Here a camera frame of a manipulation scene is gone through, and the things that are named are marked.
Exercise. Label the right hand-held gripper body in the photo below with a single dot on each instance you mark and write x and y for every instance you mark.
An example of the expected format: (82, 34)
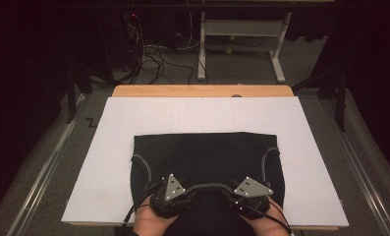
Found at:
(253, 196)

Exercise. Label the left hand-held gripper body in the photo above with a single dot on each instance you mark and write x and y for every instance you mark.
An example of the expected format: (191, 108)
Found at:
(171, 200)

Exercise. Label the black knitted sleeveless vest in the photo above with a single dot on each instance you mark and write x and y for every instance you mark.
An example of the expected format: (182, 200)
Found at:
(205, 157)

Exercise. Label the person's left hand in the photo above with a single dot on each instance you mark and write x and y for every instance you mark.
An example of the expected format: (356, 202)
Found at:
(150, 219)

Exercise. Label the person's right hand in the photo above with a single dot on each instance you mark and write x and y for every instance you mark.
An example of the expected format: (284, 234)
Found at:
(269, 223)

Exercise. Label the white table board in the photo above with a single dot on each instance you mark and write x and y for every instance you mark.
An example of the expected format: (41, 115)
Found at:
(123, 124)

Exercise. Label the black stand leg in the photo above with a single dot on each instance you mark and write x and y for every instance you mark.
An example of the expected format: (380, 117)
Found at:
(72, 95)
(340, 101)

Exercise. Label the yellow ball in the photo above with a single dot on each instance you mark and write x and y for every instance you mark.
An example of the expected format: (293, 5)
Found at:
(232, 38)
(228, 50)

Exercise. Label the metal floor rail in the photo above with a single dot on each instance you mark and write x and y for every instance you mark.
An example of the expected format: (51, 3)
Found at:
(42, 177)
(356, 170)

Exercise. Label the white metal stand frame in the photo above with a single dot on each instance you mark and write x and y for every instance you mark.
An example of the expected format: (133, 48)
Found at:
(245, 28)

